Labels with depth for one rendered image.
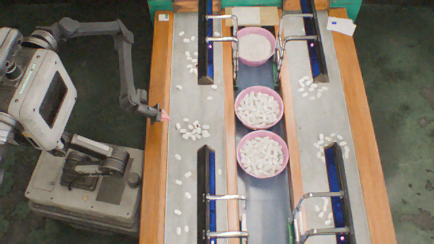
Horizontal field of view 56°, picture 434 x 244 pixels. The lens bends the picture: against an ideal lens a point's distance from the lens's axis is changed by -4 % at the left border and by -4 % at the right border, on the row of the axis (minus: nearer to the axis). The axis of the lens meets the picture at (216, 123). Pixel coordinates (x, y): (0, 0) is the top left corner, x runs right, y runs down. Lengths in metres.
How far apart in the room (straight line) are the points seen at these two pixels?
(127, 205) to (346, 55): 1.54
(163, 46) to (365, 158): 1.32
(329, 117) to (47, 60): 1.47
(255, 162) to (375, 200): 0.62
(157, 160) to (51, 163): 0.75
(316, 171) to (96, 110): 1.81
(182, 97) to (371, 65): 1.80
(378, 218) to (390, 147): 1.17
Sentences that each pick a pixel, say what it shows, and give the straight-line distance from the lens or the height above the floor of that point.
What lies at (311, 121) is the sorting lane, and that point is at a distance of 2.35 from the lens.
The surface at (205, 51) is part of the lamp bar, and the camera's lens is 2.09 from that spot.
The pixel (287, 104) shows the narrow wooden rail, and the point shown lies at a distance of 2.35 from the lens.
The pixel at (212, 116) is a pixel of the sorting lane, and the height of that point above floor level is 0.74.
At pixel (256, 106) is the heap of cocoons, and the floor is 0.73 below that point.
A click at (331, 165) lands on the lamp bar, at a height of 1.08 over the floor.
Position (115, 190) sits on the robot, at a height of 0.48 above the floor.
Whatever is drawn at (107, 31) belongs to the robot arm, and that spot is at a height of 1.13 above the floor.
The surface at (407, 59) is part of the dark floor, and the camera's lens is 3.80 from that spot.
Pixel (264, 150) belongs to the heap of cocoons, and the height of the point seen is 0.72.
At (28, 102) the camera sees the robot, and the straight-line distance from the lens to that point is 1.69.
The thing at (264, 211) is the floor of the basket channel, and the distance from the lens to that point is 2.18.
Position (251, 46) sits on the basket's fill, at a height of 0.74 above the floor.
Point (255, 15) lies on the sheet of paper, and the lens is 2.71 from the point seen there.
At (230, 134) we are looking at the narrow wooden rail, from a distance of 2.23.
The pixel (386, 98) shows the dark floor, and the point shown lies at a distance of 3.49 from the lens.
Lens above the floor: 2.74
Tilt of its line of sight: 61 degrees down
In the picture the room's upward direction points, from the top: 1 degrees counter-clockwise
